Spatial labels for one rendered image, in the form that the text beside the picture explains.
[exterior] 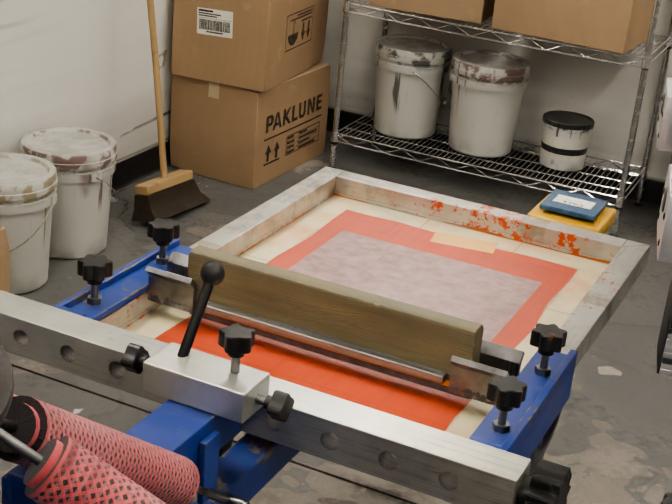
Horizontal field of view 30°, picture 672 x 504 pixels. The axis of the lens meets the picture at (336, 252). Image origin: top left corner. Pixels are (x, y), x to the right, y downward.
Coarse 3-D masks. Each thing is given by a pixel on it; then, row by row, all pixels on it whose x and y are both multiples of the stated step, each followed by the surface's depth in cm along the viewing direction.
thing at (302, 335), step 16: (208, 304) 166; (240, 320) 164; (256, 320) 163; (272, 320) 163; (288, 336) 161; (304, 336) 160; (320, 336) 160; (352, 352) 158; (368, 352) 157; (400, 368) 156; (416, 368) 155; (432, 368) 155
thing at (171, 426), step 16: (160, 416) 130; (176, 416) 130; (192, 416) 131; (208, 416) 131; (128, 432) 127; (144, 432) 127; (160, 432) 127; (176, 432) 127; (192, 432) 128; (208, 432) 131; (224, 432) 134; (176, 448) 125; (192, 448) 128
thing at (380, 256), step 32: (352, 224) 208; (384, 224) 209; (288, 256) 193; (320, 256) 194; (352, 256) 195; (384, 256) 197; (416, 256) 198; (384, 288) 185; (224, 352) 163; (256, 352) 163; (288, 352) 164
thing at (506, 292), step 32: (448, 256) 199; (480, 256) 200; (512, 256) 201; (416, 288) 186; (448, 288) 188; (480, 288) 189; (512, 288) 190; (544, 288) 191; (480, 320) 178; (512, 320) 179; (320, 384) 157; (352, 384) 158; (384, 384) 158; (416, 384) 159; (416, 416) 152; (448, 416) 152
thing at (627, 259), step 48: (288, 192) 209; (336, 192) 220; (384, 192) 216; (432, 192) 216; (240, 240) 191; (528, 240) 207; (576, 240) 203; (624, 240) 203; (624, 288) 188; (576, 336) 168
